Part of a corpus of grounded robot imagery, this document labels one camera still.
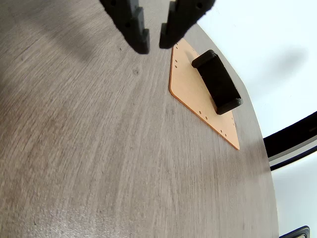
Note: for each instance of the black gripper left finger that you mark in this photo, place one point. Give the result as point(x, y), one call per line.
point(131, 27)

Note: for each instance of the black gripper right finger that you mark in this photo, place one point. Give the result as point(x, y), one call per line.
point(180, 17)

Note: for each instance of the black hollow rectangular block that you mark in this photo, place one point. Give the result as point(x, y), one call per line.
point(219, 81)

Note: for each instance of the orange board with holes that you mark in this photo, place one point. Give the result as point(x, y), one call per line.
point(188, 86)

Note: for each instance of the black and white edge trim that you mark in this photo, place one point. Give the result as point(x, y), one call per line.
point(289, 143)

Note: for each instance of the dark device with grille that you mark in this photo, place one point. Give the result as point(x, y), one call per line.
point(298, 233)

